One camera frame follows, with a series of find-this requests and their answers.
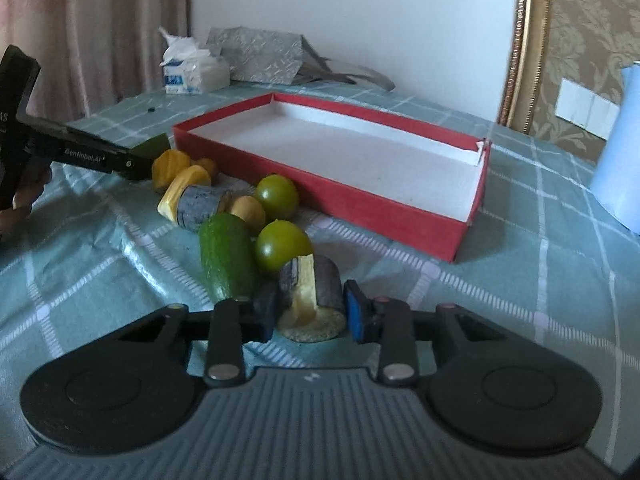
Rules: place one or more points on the red shallow cardboard box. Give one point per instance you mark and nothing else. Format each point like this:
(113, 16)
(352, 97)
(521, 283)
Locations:
(411, 181)

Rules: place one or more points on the tissue pack with cat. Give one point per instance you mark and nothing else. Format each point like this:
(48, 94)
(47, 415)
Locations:
(189, 69)

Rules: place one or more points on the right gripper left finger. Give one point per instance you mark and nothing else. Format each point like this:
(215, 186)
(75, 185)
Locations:
(235, 322)

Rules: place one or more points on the person's left hand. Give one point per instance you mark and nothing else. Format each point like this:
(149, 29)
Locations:
(35, 179)

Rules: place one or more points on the green tomato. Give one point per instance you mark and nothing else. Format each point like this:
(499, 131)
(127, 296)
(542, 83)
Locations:
(278, 196)
(279, 242)

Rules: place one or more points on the eggplant piece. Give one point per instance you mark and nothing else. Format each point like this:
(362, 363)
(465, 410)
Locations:
(312, 306)
(198, 203)

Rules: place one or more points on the yellow ridged fruit piece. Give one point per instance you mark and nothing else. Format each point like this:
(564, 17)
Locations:
(166, 167)

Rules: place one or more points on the yellow wedge fruit piece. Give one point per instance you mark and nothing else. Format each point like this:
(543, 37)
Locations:
(193, 175)

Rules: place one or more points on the green cucumber piece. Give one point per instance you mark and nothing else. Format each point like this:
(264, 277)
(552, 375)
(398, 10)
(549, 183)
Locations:
(227, 258)
(151, 148)

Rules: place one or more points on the light blue electric kettle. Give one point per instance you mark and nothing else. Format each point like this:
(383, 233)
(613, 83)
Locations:
(616, 181)

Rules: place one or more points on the gold picture frame moulding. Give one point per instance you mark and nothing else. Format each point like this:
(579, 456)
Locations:
(526, 64)

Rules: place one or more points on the checked green tablecloth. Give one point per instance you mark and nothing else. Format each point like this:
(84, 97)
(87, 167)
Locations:
(542, 258)

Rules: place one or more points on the small brown longan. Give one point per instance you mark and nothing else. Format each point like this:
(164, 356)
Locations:
(251, 212)
(210, 167)

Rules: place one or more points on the pink curtain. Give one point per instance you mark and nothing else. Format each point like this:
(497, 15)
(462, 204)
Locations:
(92, 53)

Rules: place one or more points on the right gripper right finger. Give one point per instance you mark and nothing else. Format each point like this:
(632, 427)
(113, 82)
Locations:
(388, 323)

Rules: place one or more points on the grey patterned gift bag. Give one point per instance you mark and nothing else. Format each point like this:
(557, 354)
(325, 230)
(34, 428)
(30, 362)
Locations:
(270, 57)

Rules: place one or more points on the white wall switch panel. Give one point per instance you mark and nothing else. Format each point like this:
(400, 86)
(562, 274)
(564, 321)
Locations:
(585, 109)

